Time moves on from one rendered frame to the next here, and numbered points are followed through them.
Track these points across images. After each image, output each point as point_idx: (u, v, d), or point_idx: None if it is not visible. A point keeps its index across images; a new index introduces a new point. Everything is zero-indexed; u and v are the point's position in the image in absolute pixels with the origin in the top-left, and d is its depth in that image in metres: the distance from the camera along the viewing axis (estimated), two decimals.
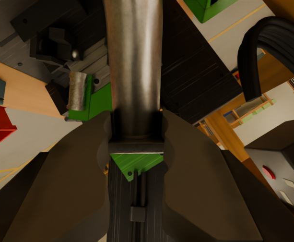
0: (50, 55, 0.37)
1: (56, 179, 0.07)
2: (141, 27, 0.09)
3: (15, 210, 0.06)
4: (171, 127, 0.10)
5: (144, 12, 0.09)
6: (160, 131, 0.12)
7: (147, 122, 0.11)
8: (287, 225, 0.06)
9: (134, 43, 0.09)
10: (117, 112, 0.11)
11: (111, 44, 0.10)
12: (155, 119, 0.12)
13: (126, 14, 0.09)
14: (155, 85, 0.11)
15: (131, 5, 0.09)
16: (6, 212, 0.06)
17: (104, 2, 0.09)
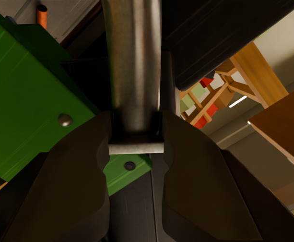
0: None
1: (56, 179, 0.07)
2: (141, 27, 0.09)
3: (15, 210, 0.06)
4: (171, 127, 0.10)
5: (143, 12, 0.09)
6: (160, 131, 0.12)
7: (147, 122, 0.11)
8: (287, 225, 0.06)
9: (134, 43, 0.09)
10: (117, 113, 0.11)
11: (110, 44, 0.10)
12: (155, 119, 0.12)
13: (125, 14, 0.09)
14: (155, 85, 0.11)
15: (131, 5, 0.09)
16: (6, 212, 0.06)
17: (103, 2, 0.09)
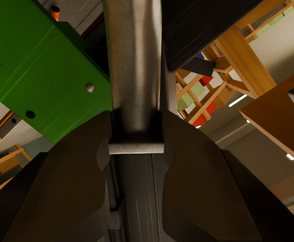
0: None
1: (56, 179, 0.07)
2: (141, 28, 0.09)
3: (15, 210, 0.06)
4: (171, 127, 0.10)
5: (143, 12, 0.09)
6: (160, 131, 0.12)
7: (147, 122, 0.11)
8: (287, 225, 0.06)
9: (133, 43, 0.09)
10: (117, 113, 0.12)
11: (110, 44, 0.10)
12: (155, 119, 0.12)
13: (125, 15, 0.09)
14: (155, 85, 0.11)
15: (130, 5, 0.09)
16: (6, 212, 0.06)
17: (103, 2, 0.09)
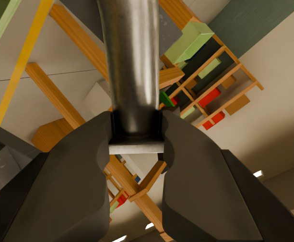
0: None
1: (56, 179, 0.07)
2: (137, 28, 0.09)
3: (15, 211, 0.06)
4: (171, 127, 0.10)
5: (139, 12, 0.09)
6: (160, 130, 0.12)
7: (147, 122, 0.11)
8: (287, 225, 0.06)
9: (130, 45, 0.09)
10: (116, 114, 0.12)
11: (107, 46, 0.10)
12: (154, 119, 0.12)
13: (121, 16, 0.09)
14: (154, 85, 0.11)
15: (125, 6, 0.08)
16: (6, 213, 0.06)
17: (98, 3, 0.09)
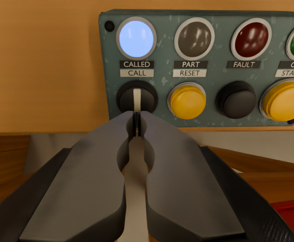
0: None
1: (76, 176, 0.07)
2: None
3: (36, 203, 0.06)
4: (150, 128, 0.10)
5: None
6: (139, 132, 0.12)
7: None
8: (265, 214, 0.06)
9: None
10: None
11: None
12: None
13: None
14: None
15: None
16: (28, 204, 0.06)
17: None
